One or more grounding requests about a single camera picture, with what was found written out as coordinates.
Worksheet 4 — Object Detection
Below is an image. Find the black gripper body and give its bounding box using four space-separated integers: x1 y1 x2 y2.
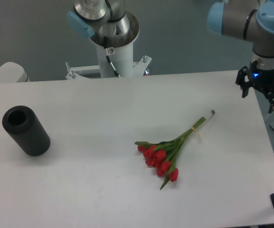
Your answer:
248 60 274 95

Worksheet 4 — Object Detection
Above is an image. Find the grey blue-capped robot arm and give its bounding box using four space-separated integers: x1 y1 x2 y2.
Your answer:
66 0 274 113

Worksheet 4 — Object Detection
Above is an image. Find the red tulip bouquet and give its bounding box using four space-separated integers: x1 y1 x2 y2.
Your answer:
134 110 216 190

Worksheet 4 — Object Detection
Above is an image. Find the black cylindrical vase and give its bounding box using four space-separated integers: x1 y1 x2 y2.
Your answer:
2 105 50 156

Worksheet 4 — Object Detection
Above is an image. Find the white rounded chair back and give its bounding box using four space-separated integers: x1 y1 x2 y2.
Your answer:
0 62 30 84

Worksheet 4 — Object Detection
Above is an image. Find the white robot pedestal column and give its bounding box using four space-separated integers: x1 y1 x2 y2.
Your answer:
65 11 152 81

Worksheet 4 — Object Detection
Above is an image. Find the black cable on pedestal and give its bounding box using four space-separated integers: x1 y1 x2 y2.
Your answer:
105 55 121 78

